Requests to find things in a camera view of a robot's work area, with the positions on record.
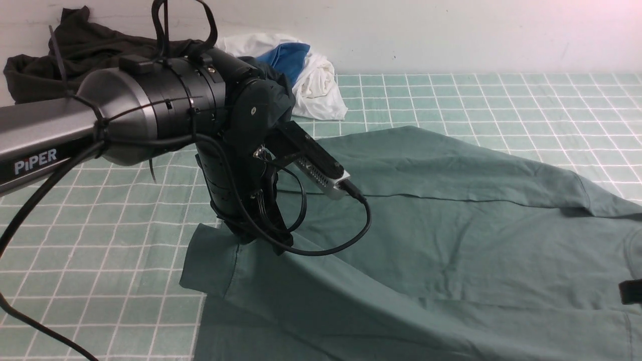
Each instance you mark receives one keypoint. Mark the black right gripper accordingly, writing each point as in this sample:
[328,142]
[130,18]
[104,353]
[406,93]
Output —
[630,292]

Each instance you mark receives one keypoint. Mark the green checkered tablecloth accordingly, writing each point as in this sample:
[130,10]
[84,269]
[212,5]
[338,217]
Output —
[101,258]

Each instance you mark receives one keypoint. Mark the green long-sleeved shirt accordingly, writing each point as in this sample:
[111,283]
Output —
[472,254]

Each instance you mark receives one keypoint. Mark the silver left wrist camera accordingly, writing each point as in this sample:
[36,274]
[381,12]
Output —
[290,144]

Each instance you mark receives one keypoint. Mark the dark green crumpled garment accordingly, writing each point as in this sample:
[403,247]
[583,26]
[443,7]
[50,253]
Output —
[282,98]

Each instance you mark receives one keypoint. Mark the white crumpled garment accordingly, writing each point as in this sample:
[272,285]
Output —
[316,90]

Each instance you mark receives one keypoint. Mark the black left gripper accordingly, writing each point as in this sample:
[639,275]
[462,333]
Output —
[243,193]

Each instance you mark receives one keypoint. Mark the blue crumpled garment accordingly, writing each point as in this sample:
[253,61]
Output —
[288,59]

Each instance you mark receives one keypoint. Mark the dark brown crumpled garment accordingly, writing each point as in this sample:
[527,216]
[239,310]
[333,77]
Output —
[78,47]

